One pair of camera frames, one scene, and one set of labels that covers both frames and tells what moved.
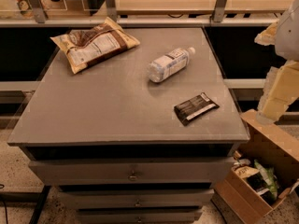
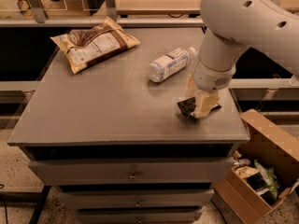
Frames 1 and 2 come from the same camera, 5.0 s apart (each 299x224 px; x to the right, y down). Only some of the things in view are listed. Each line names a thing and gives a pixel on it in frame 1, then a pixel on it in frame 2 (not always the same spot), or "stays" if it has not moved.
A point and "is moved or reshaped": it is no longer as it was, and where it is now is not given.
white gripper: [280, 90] → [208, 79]
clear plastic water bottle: [169, 63] stays
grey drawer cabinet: [108, 139] stays
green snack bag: [269, 177] stays
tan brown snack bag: [89, 46] stays
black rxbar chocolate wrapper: [193, 107] is moved or reshaped
